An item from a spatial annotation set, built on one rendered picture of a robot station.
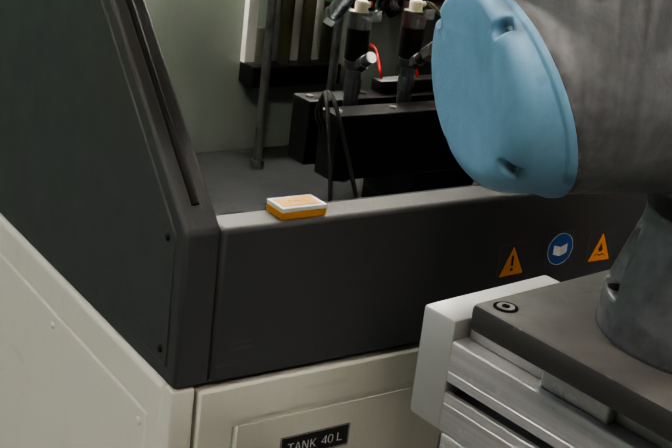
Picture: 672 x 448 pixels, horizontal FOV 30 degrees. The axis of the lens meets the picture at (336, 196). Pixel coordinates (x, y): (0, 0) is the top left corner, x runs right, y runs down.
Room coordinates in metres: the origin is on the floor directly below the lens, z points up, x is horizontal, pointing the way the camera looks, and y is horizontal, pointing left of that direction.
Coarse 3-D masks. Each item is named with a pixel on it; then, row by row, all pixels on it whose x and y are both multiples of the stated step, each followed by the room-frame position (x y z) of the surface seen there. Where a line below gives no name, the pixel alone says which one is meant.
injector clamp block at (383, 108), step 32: (384, 96) 1.51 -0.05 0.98; (416, 96) 1.53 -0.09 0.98; (352, 128) 1.40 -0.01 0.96; (384, 128) 1.43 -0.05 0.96; (416, 128) 1.46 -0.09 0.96; (320, 160) 1.41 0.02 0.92; (352, 160) 1.40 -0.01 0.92; (384, 160) 1.43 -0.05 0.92; (416, 160) 1.46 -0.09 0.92; (448, 160) 1.49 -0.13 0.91; (384, 192) 1.50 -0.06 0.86
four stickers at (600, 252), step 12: (552, 240) 1.31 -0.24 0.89; (564, 240) 1.32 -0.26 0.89; (600, 240) 1.35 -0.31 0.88; (612, 240) 1.37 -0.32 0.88; (504, 252) 1.27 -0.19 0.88; (516, 252) 1.28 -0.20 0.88; (552, 252) 1.31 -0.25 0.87; (564, 252) 1.32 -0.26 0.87; (588, 252) 1.35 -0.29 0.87; (600, 252) 1.36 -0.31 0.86; (504, 264) 1.27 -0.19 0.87; (516, 264) 1.28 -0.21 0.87; (552, 264) 1.31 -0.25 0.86; (504, 276) 1.27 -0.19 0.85
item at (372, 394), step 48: (240, 384) 1.09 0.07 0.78; (288, 384) 1.12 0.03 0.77; (336, 384) 1.15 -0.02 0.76; (384, 384) 1.19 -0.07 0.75; (192, 432) 1.07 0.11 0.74; (240, 432) 1.09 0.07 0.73; (288, 432) 1.12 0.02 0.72; (336, 432) 1.16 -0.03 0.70; (384, 432) 1.20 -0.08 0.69; (432, 432) 1.23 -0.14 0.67
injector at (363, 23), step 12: (348, 24) 1.45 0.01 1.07; (360, 24) 1.44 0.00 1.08; (348, 36) 1.45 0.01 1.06; (360, 36) 1.45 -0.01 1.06; (348, 48) 1.45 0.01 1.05; (360, 48) 1.45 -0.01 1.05; (348, 60) 1.45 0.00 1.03; (360, 60) 1.44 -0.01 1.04; (372, 60) 1.43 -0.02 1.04; (348, 72) 1.45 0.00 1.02; (360, 72) 1.45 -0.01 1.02; (348, 84) 1.45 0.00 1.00; (360, 84) 1.46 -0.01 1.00; (348, 96) 1.45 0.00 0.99
